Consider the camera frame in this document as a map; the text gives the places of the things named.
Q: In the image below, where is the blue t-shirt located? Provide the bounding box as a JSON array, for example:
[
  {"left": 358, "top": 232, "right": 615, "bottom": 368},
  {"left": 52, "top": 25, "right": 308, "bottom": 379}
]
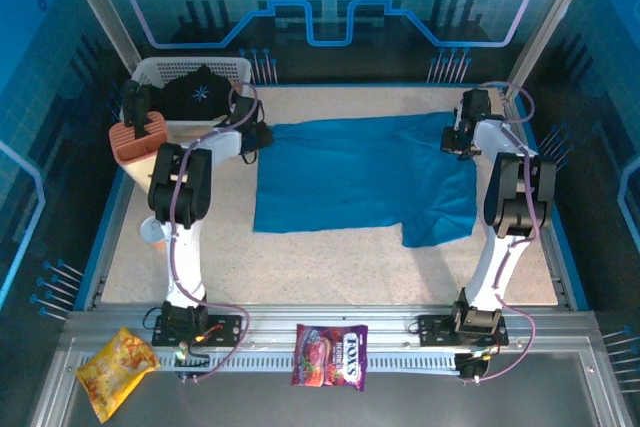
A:
[{"left": 252, "top": 110, "right": 479, "bottom": 249}]

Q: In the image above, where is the black t-shirt with star print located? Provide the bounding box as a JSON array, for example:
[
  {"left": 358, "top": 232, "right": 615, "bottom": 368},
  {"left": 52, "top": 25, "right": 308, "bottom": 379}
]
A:
[{"left": 149, "top": 64, "right": 236, "bottom": 122}]

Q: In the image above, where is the white plastic mesh basket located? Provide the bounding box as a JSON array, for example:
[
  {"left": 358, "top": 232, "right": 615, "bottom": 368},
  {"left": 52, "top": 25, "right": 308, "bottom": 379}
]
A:
[{"left": 130, "top": 56, "right": 254, "bottom": 137}]

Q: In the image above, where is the cream knife block orange top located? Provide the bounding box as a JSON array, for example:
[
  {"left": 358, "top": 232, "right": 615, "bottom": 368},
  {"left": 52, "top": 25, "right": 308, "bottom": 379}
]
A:
[{"left": 108, "top": 110, "right": 174, "bottom": 184}]

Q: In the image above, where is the small black controller box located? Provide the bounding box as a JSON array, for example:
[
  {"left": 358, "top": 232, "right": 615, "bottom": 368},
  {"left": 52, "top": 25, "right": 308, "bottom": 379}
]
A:
[
  {"left": 172, "top": 344, "right": 211, "bottom": 378},
  {"left": 453, "top": 350, "right": 494, "bottom": 382}
]

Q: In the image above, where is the purple Fox's candy bag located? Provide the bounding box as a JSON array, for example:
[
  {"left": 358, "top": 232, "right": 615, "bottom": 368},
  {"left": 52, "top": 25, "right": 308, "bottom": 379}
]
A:
[{"left": 290, "top": 323, "right": 370, "bottom": 392}]

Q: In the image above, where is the yellow snack bag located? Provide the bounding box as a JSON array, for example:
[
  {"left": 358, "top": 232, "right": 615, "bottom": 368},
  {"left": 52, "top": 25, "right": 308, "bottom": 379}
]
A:
[{"left": 74, "top": 326, "right": 161, "bottom": 424}]

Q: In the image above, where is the black knife handle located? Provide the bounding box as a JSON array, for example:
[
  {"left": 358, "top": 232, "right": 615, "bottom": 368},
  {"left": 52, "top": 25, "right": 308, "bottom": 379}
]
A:
[
  {"left": 121, "top": 80, "right": 139, "bottom": 128},
  {"left": 135, "top": 85, "right": 154, "bottom": 141}
]

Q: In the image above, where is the aluminium frame post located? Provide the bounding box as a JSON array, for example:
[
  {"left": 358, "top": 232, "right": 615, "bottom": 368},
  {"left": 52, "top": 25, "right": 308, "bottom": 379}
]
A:
[
  {"left": 54, "top": 0, "right": 145, "bottom": 77},
  {"left": 503, "top": 0, "right": 602, "bottom": 98}
]

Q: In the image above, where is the aluminium side rail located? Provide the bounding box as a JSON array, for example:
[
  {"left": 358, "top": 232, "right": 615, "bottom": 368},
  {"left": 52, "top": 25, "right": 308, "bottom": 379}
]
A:
[
  {"left": 82, "top": 166, "right": 134, "bottom": 312},
  {"left": 499, "top": 86, "right": 576, "bottom": 311}
]

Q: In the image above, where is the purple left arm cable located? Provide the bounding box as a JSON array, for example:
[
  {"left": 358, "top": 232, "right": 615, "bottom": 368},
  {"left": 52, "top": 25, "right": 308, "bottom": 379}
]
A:
[{"left": 167, "top": 81, "right": 261, "bottom": 386}]

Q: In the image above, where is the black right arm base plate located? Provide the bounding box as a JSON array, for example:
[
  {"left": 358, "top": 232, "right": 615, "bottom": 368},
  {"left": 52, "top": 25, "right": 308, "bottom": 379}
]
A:
[{"left": 417, "top": 313, "right": 510, "bottom": 348}]

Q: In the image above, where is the aluminium frame beam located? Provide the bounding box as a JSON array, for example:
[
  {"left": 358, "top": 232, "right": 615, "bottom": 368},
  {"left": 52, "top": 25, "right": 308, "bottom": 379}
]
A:
[{"left": 67, "top": 304, "right": 599, "bottom": 354}]

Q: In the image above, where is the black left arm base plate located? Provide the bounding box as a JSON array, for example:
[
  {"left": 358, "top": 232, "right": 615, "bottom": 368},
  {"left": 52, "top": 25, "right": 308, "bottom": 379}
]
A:
[{"left": 151, "top": 314, "right": 243, "bottom": 348}]

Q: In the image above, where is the white slotted cable duct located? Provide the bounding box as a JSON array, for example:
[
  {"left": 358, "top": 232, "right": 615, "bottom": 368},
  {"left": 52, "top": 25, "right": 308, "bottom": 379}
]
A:
[{"left": 79, "top": 350, "right": 461, "bottom": 374}]

